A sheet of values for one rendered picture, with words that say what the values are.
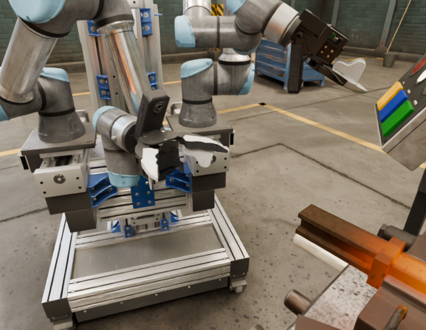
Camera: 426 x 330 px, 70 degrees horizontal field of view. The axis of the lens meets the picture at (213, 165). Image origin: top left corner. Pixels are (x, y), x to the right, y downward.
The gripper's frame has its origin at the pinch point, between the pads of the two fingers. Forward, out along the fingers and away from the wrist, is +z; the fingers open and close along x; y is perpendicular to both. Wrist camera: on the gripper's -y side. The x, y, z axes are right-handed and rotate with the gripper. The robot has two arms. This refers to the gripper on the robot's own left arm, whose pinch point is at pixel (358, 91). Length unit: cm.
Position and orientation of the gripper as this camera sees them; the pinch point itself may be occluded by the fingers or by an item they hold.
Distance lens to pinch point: 75.6
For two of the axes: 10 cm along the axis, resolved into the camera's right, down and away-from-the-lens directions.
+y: 4.6, -6.8, -5.7
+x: 3.9, -4.3, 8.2
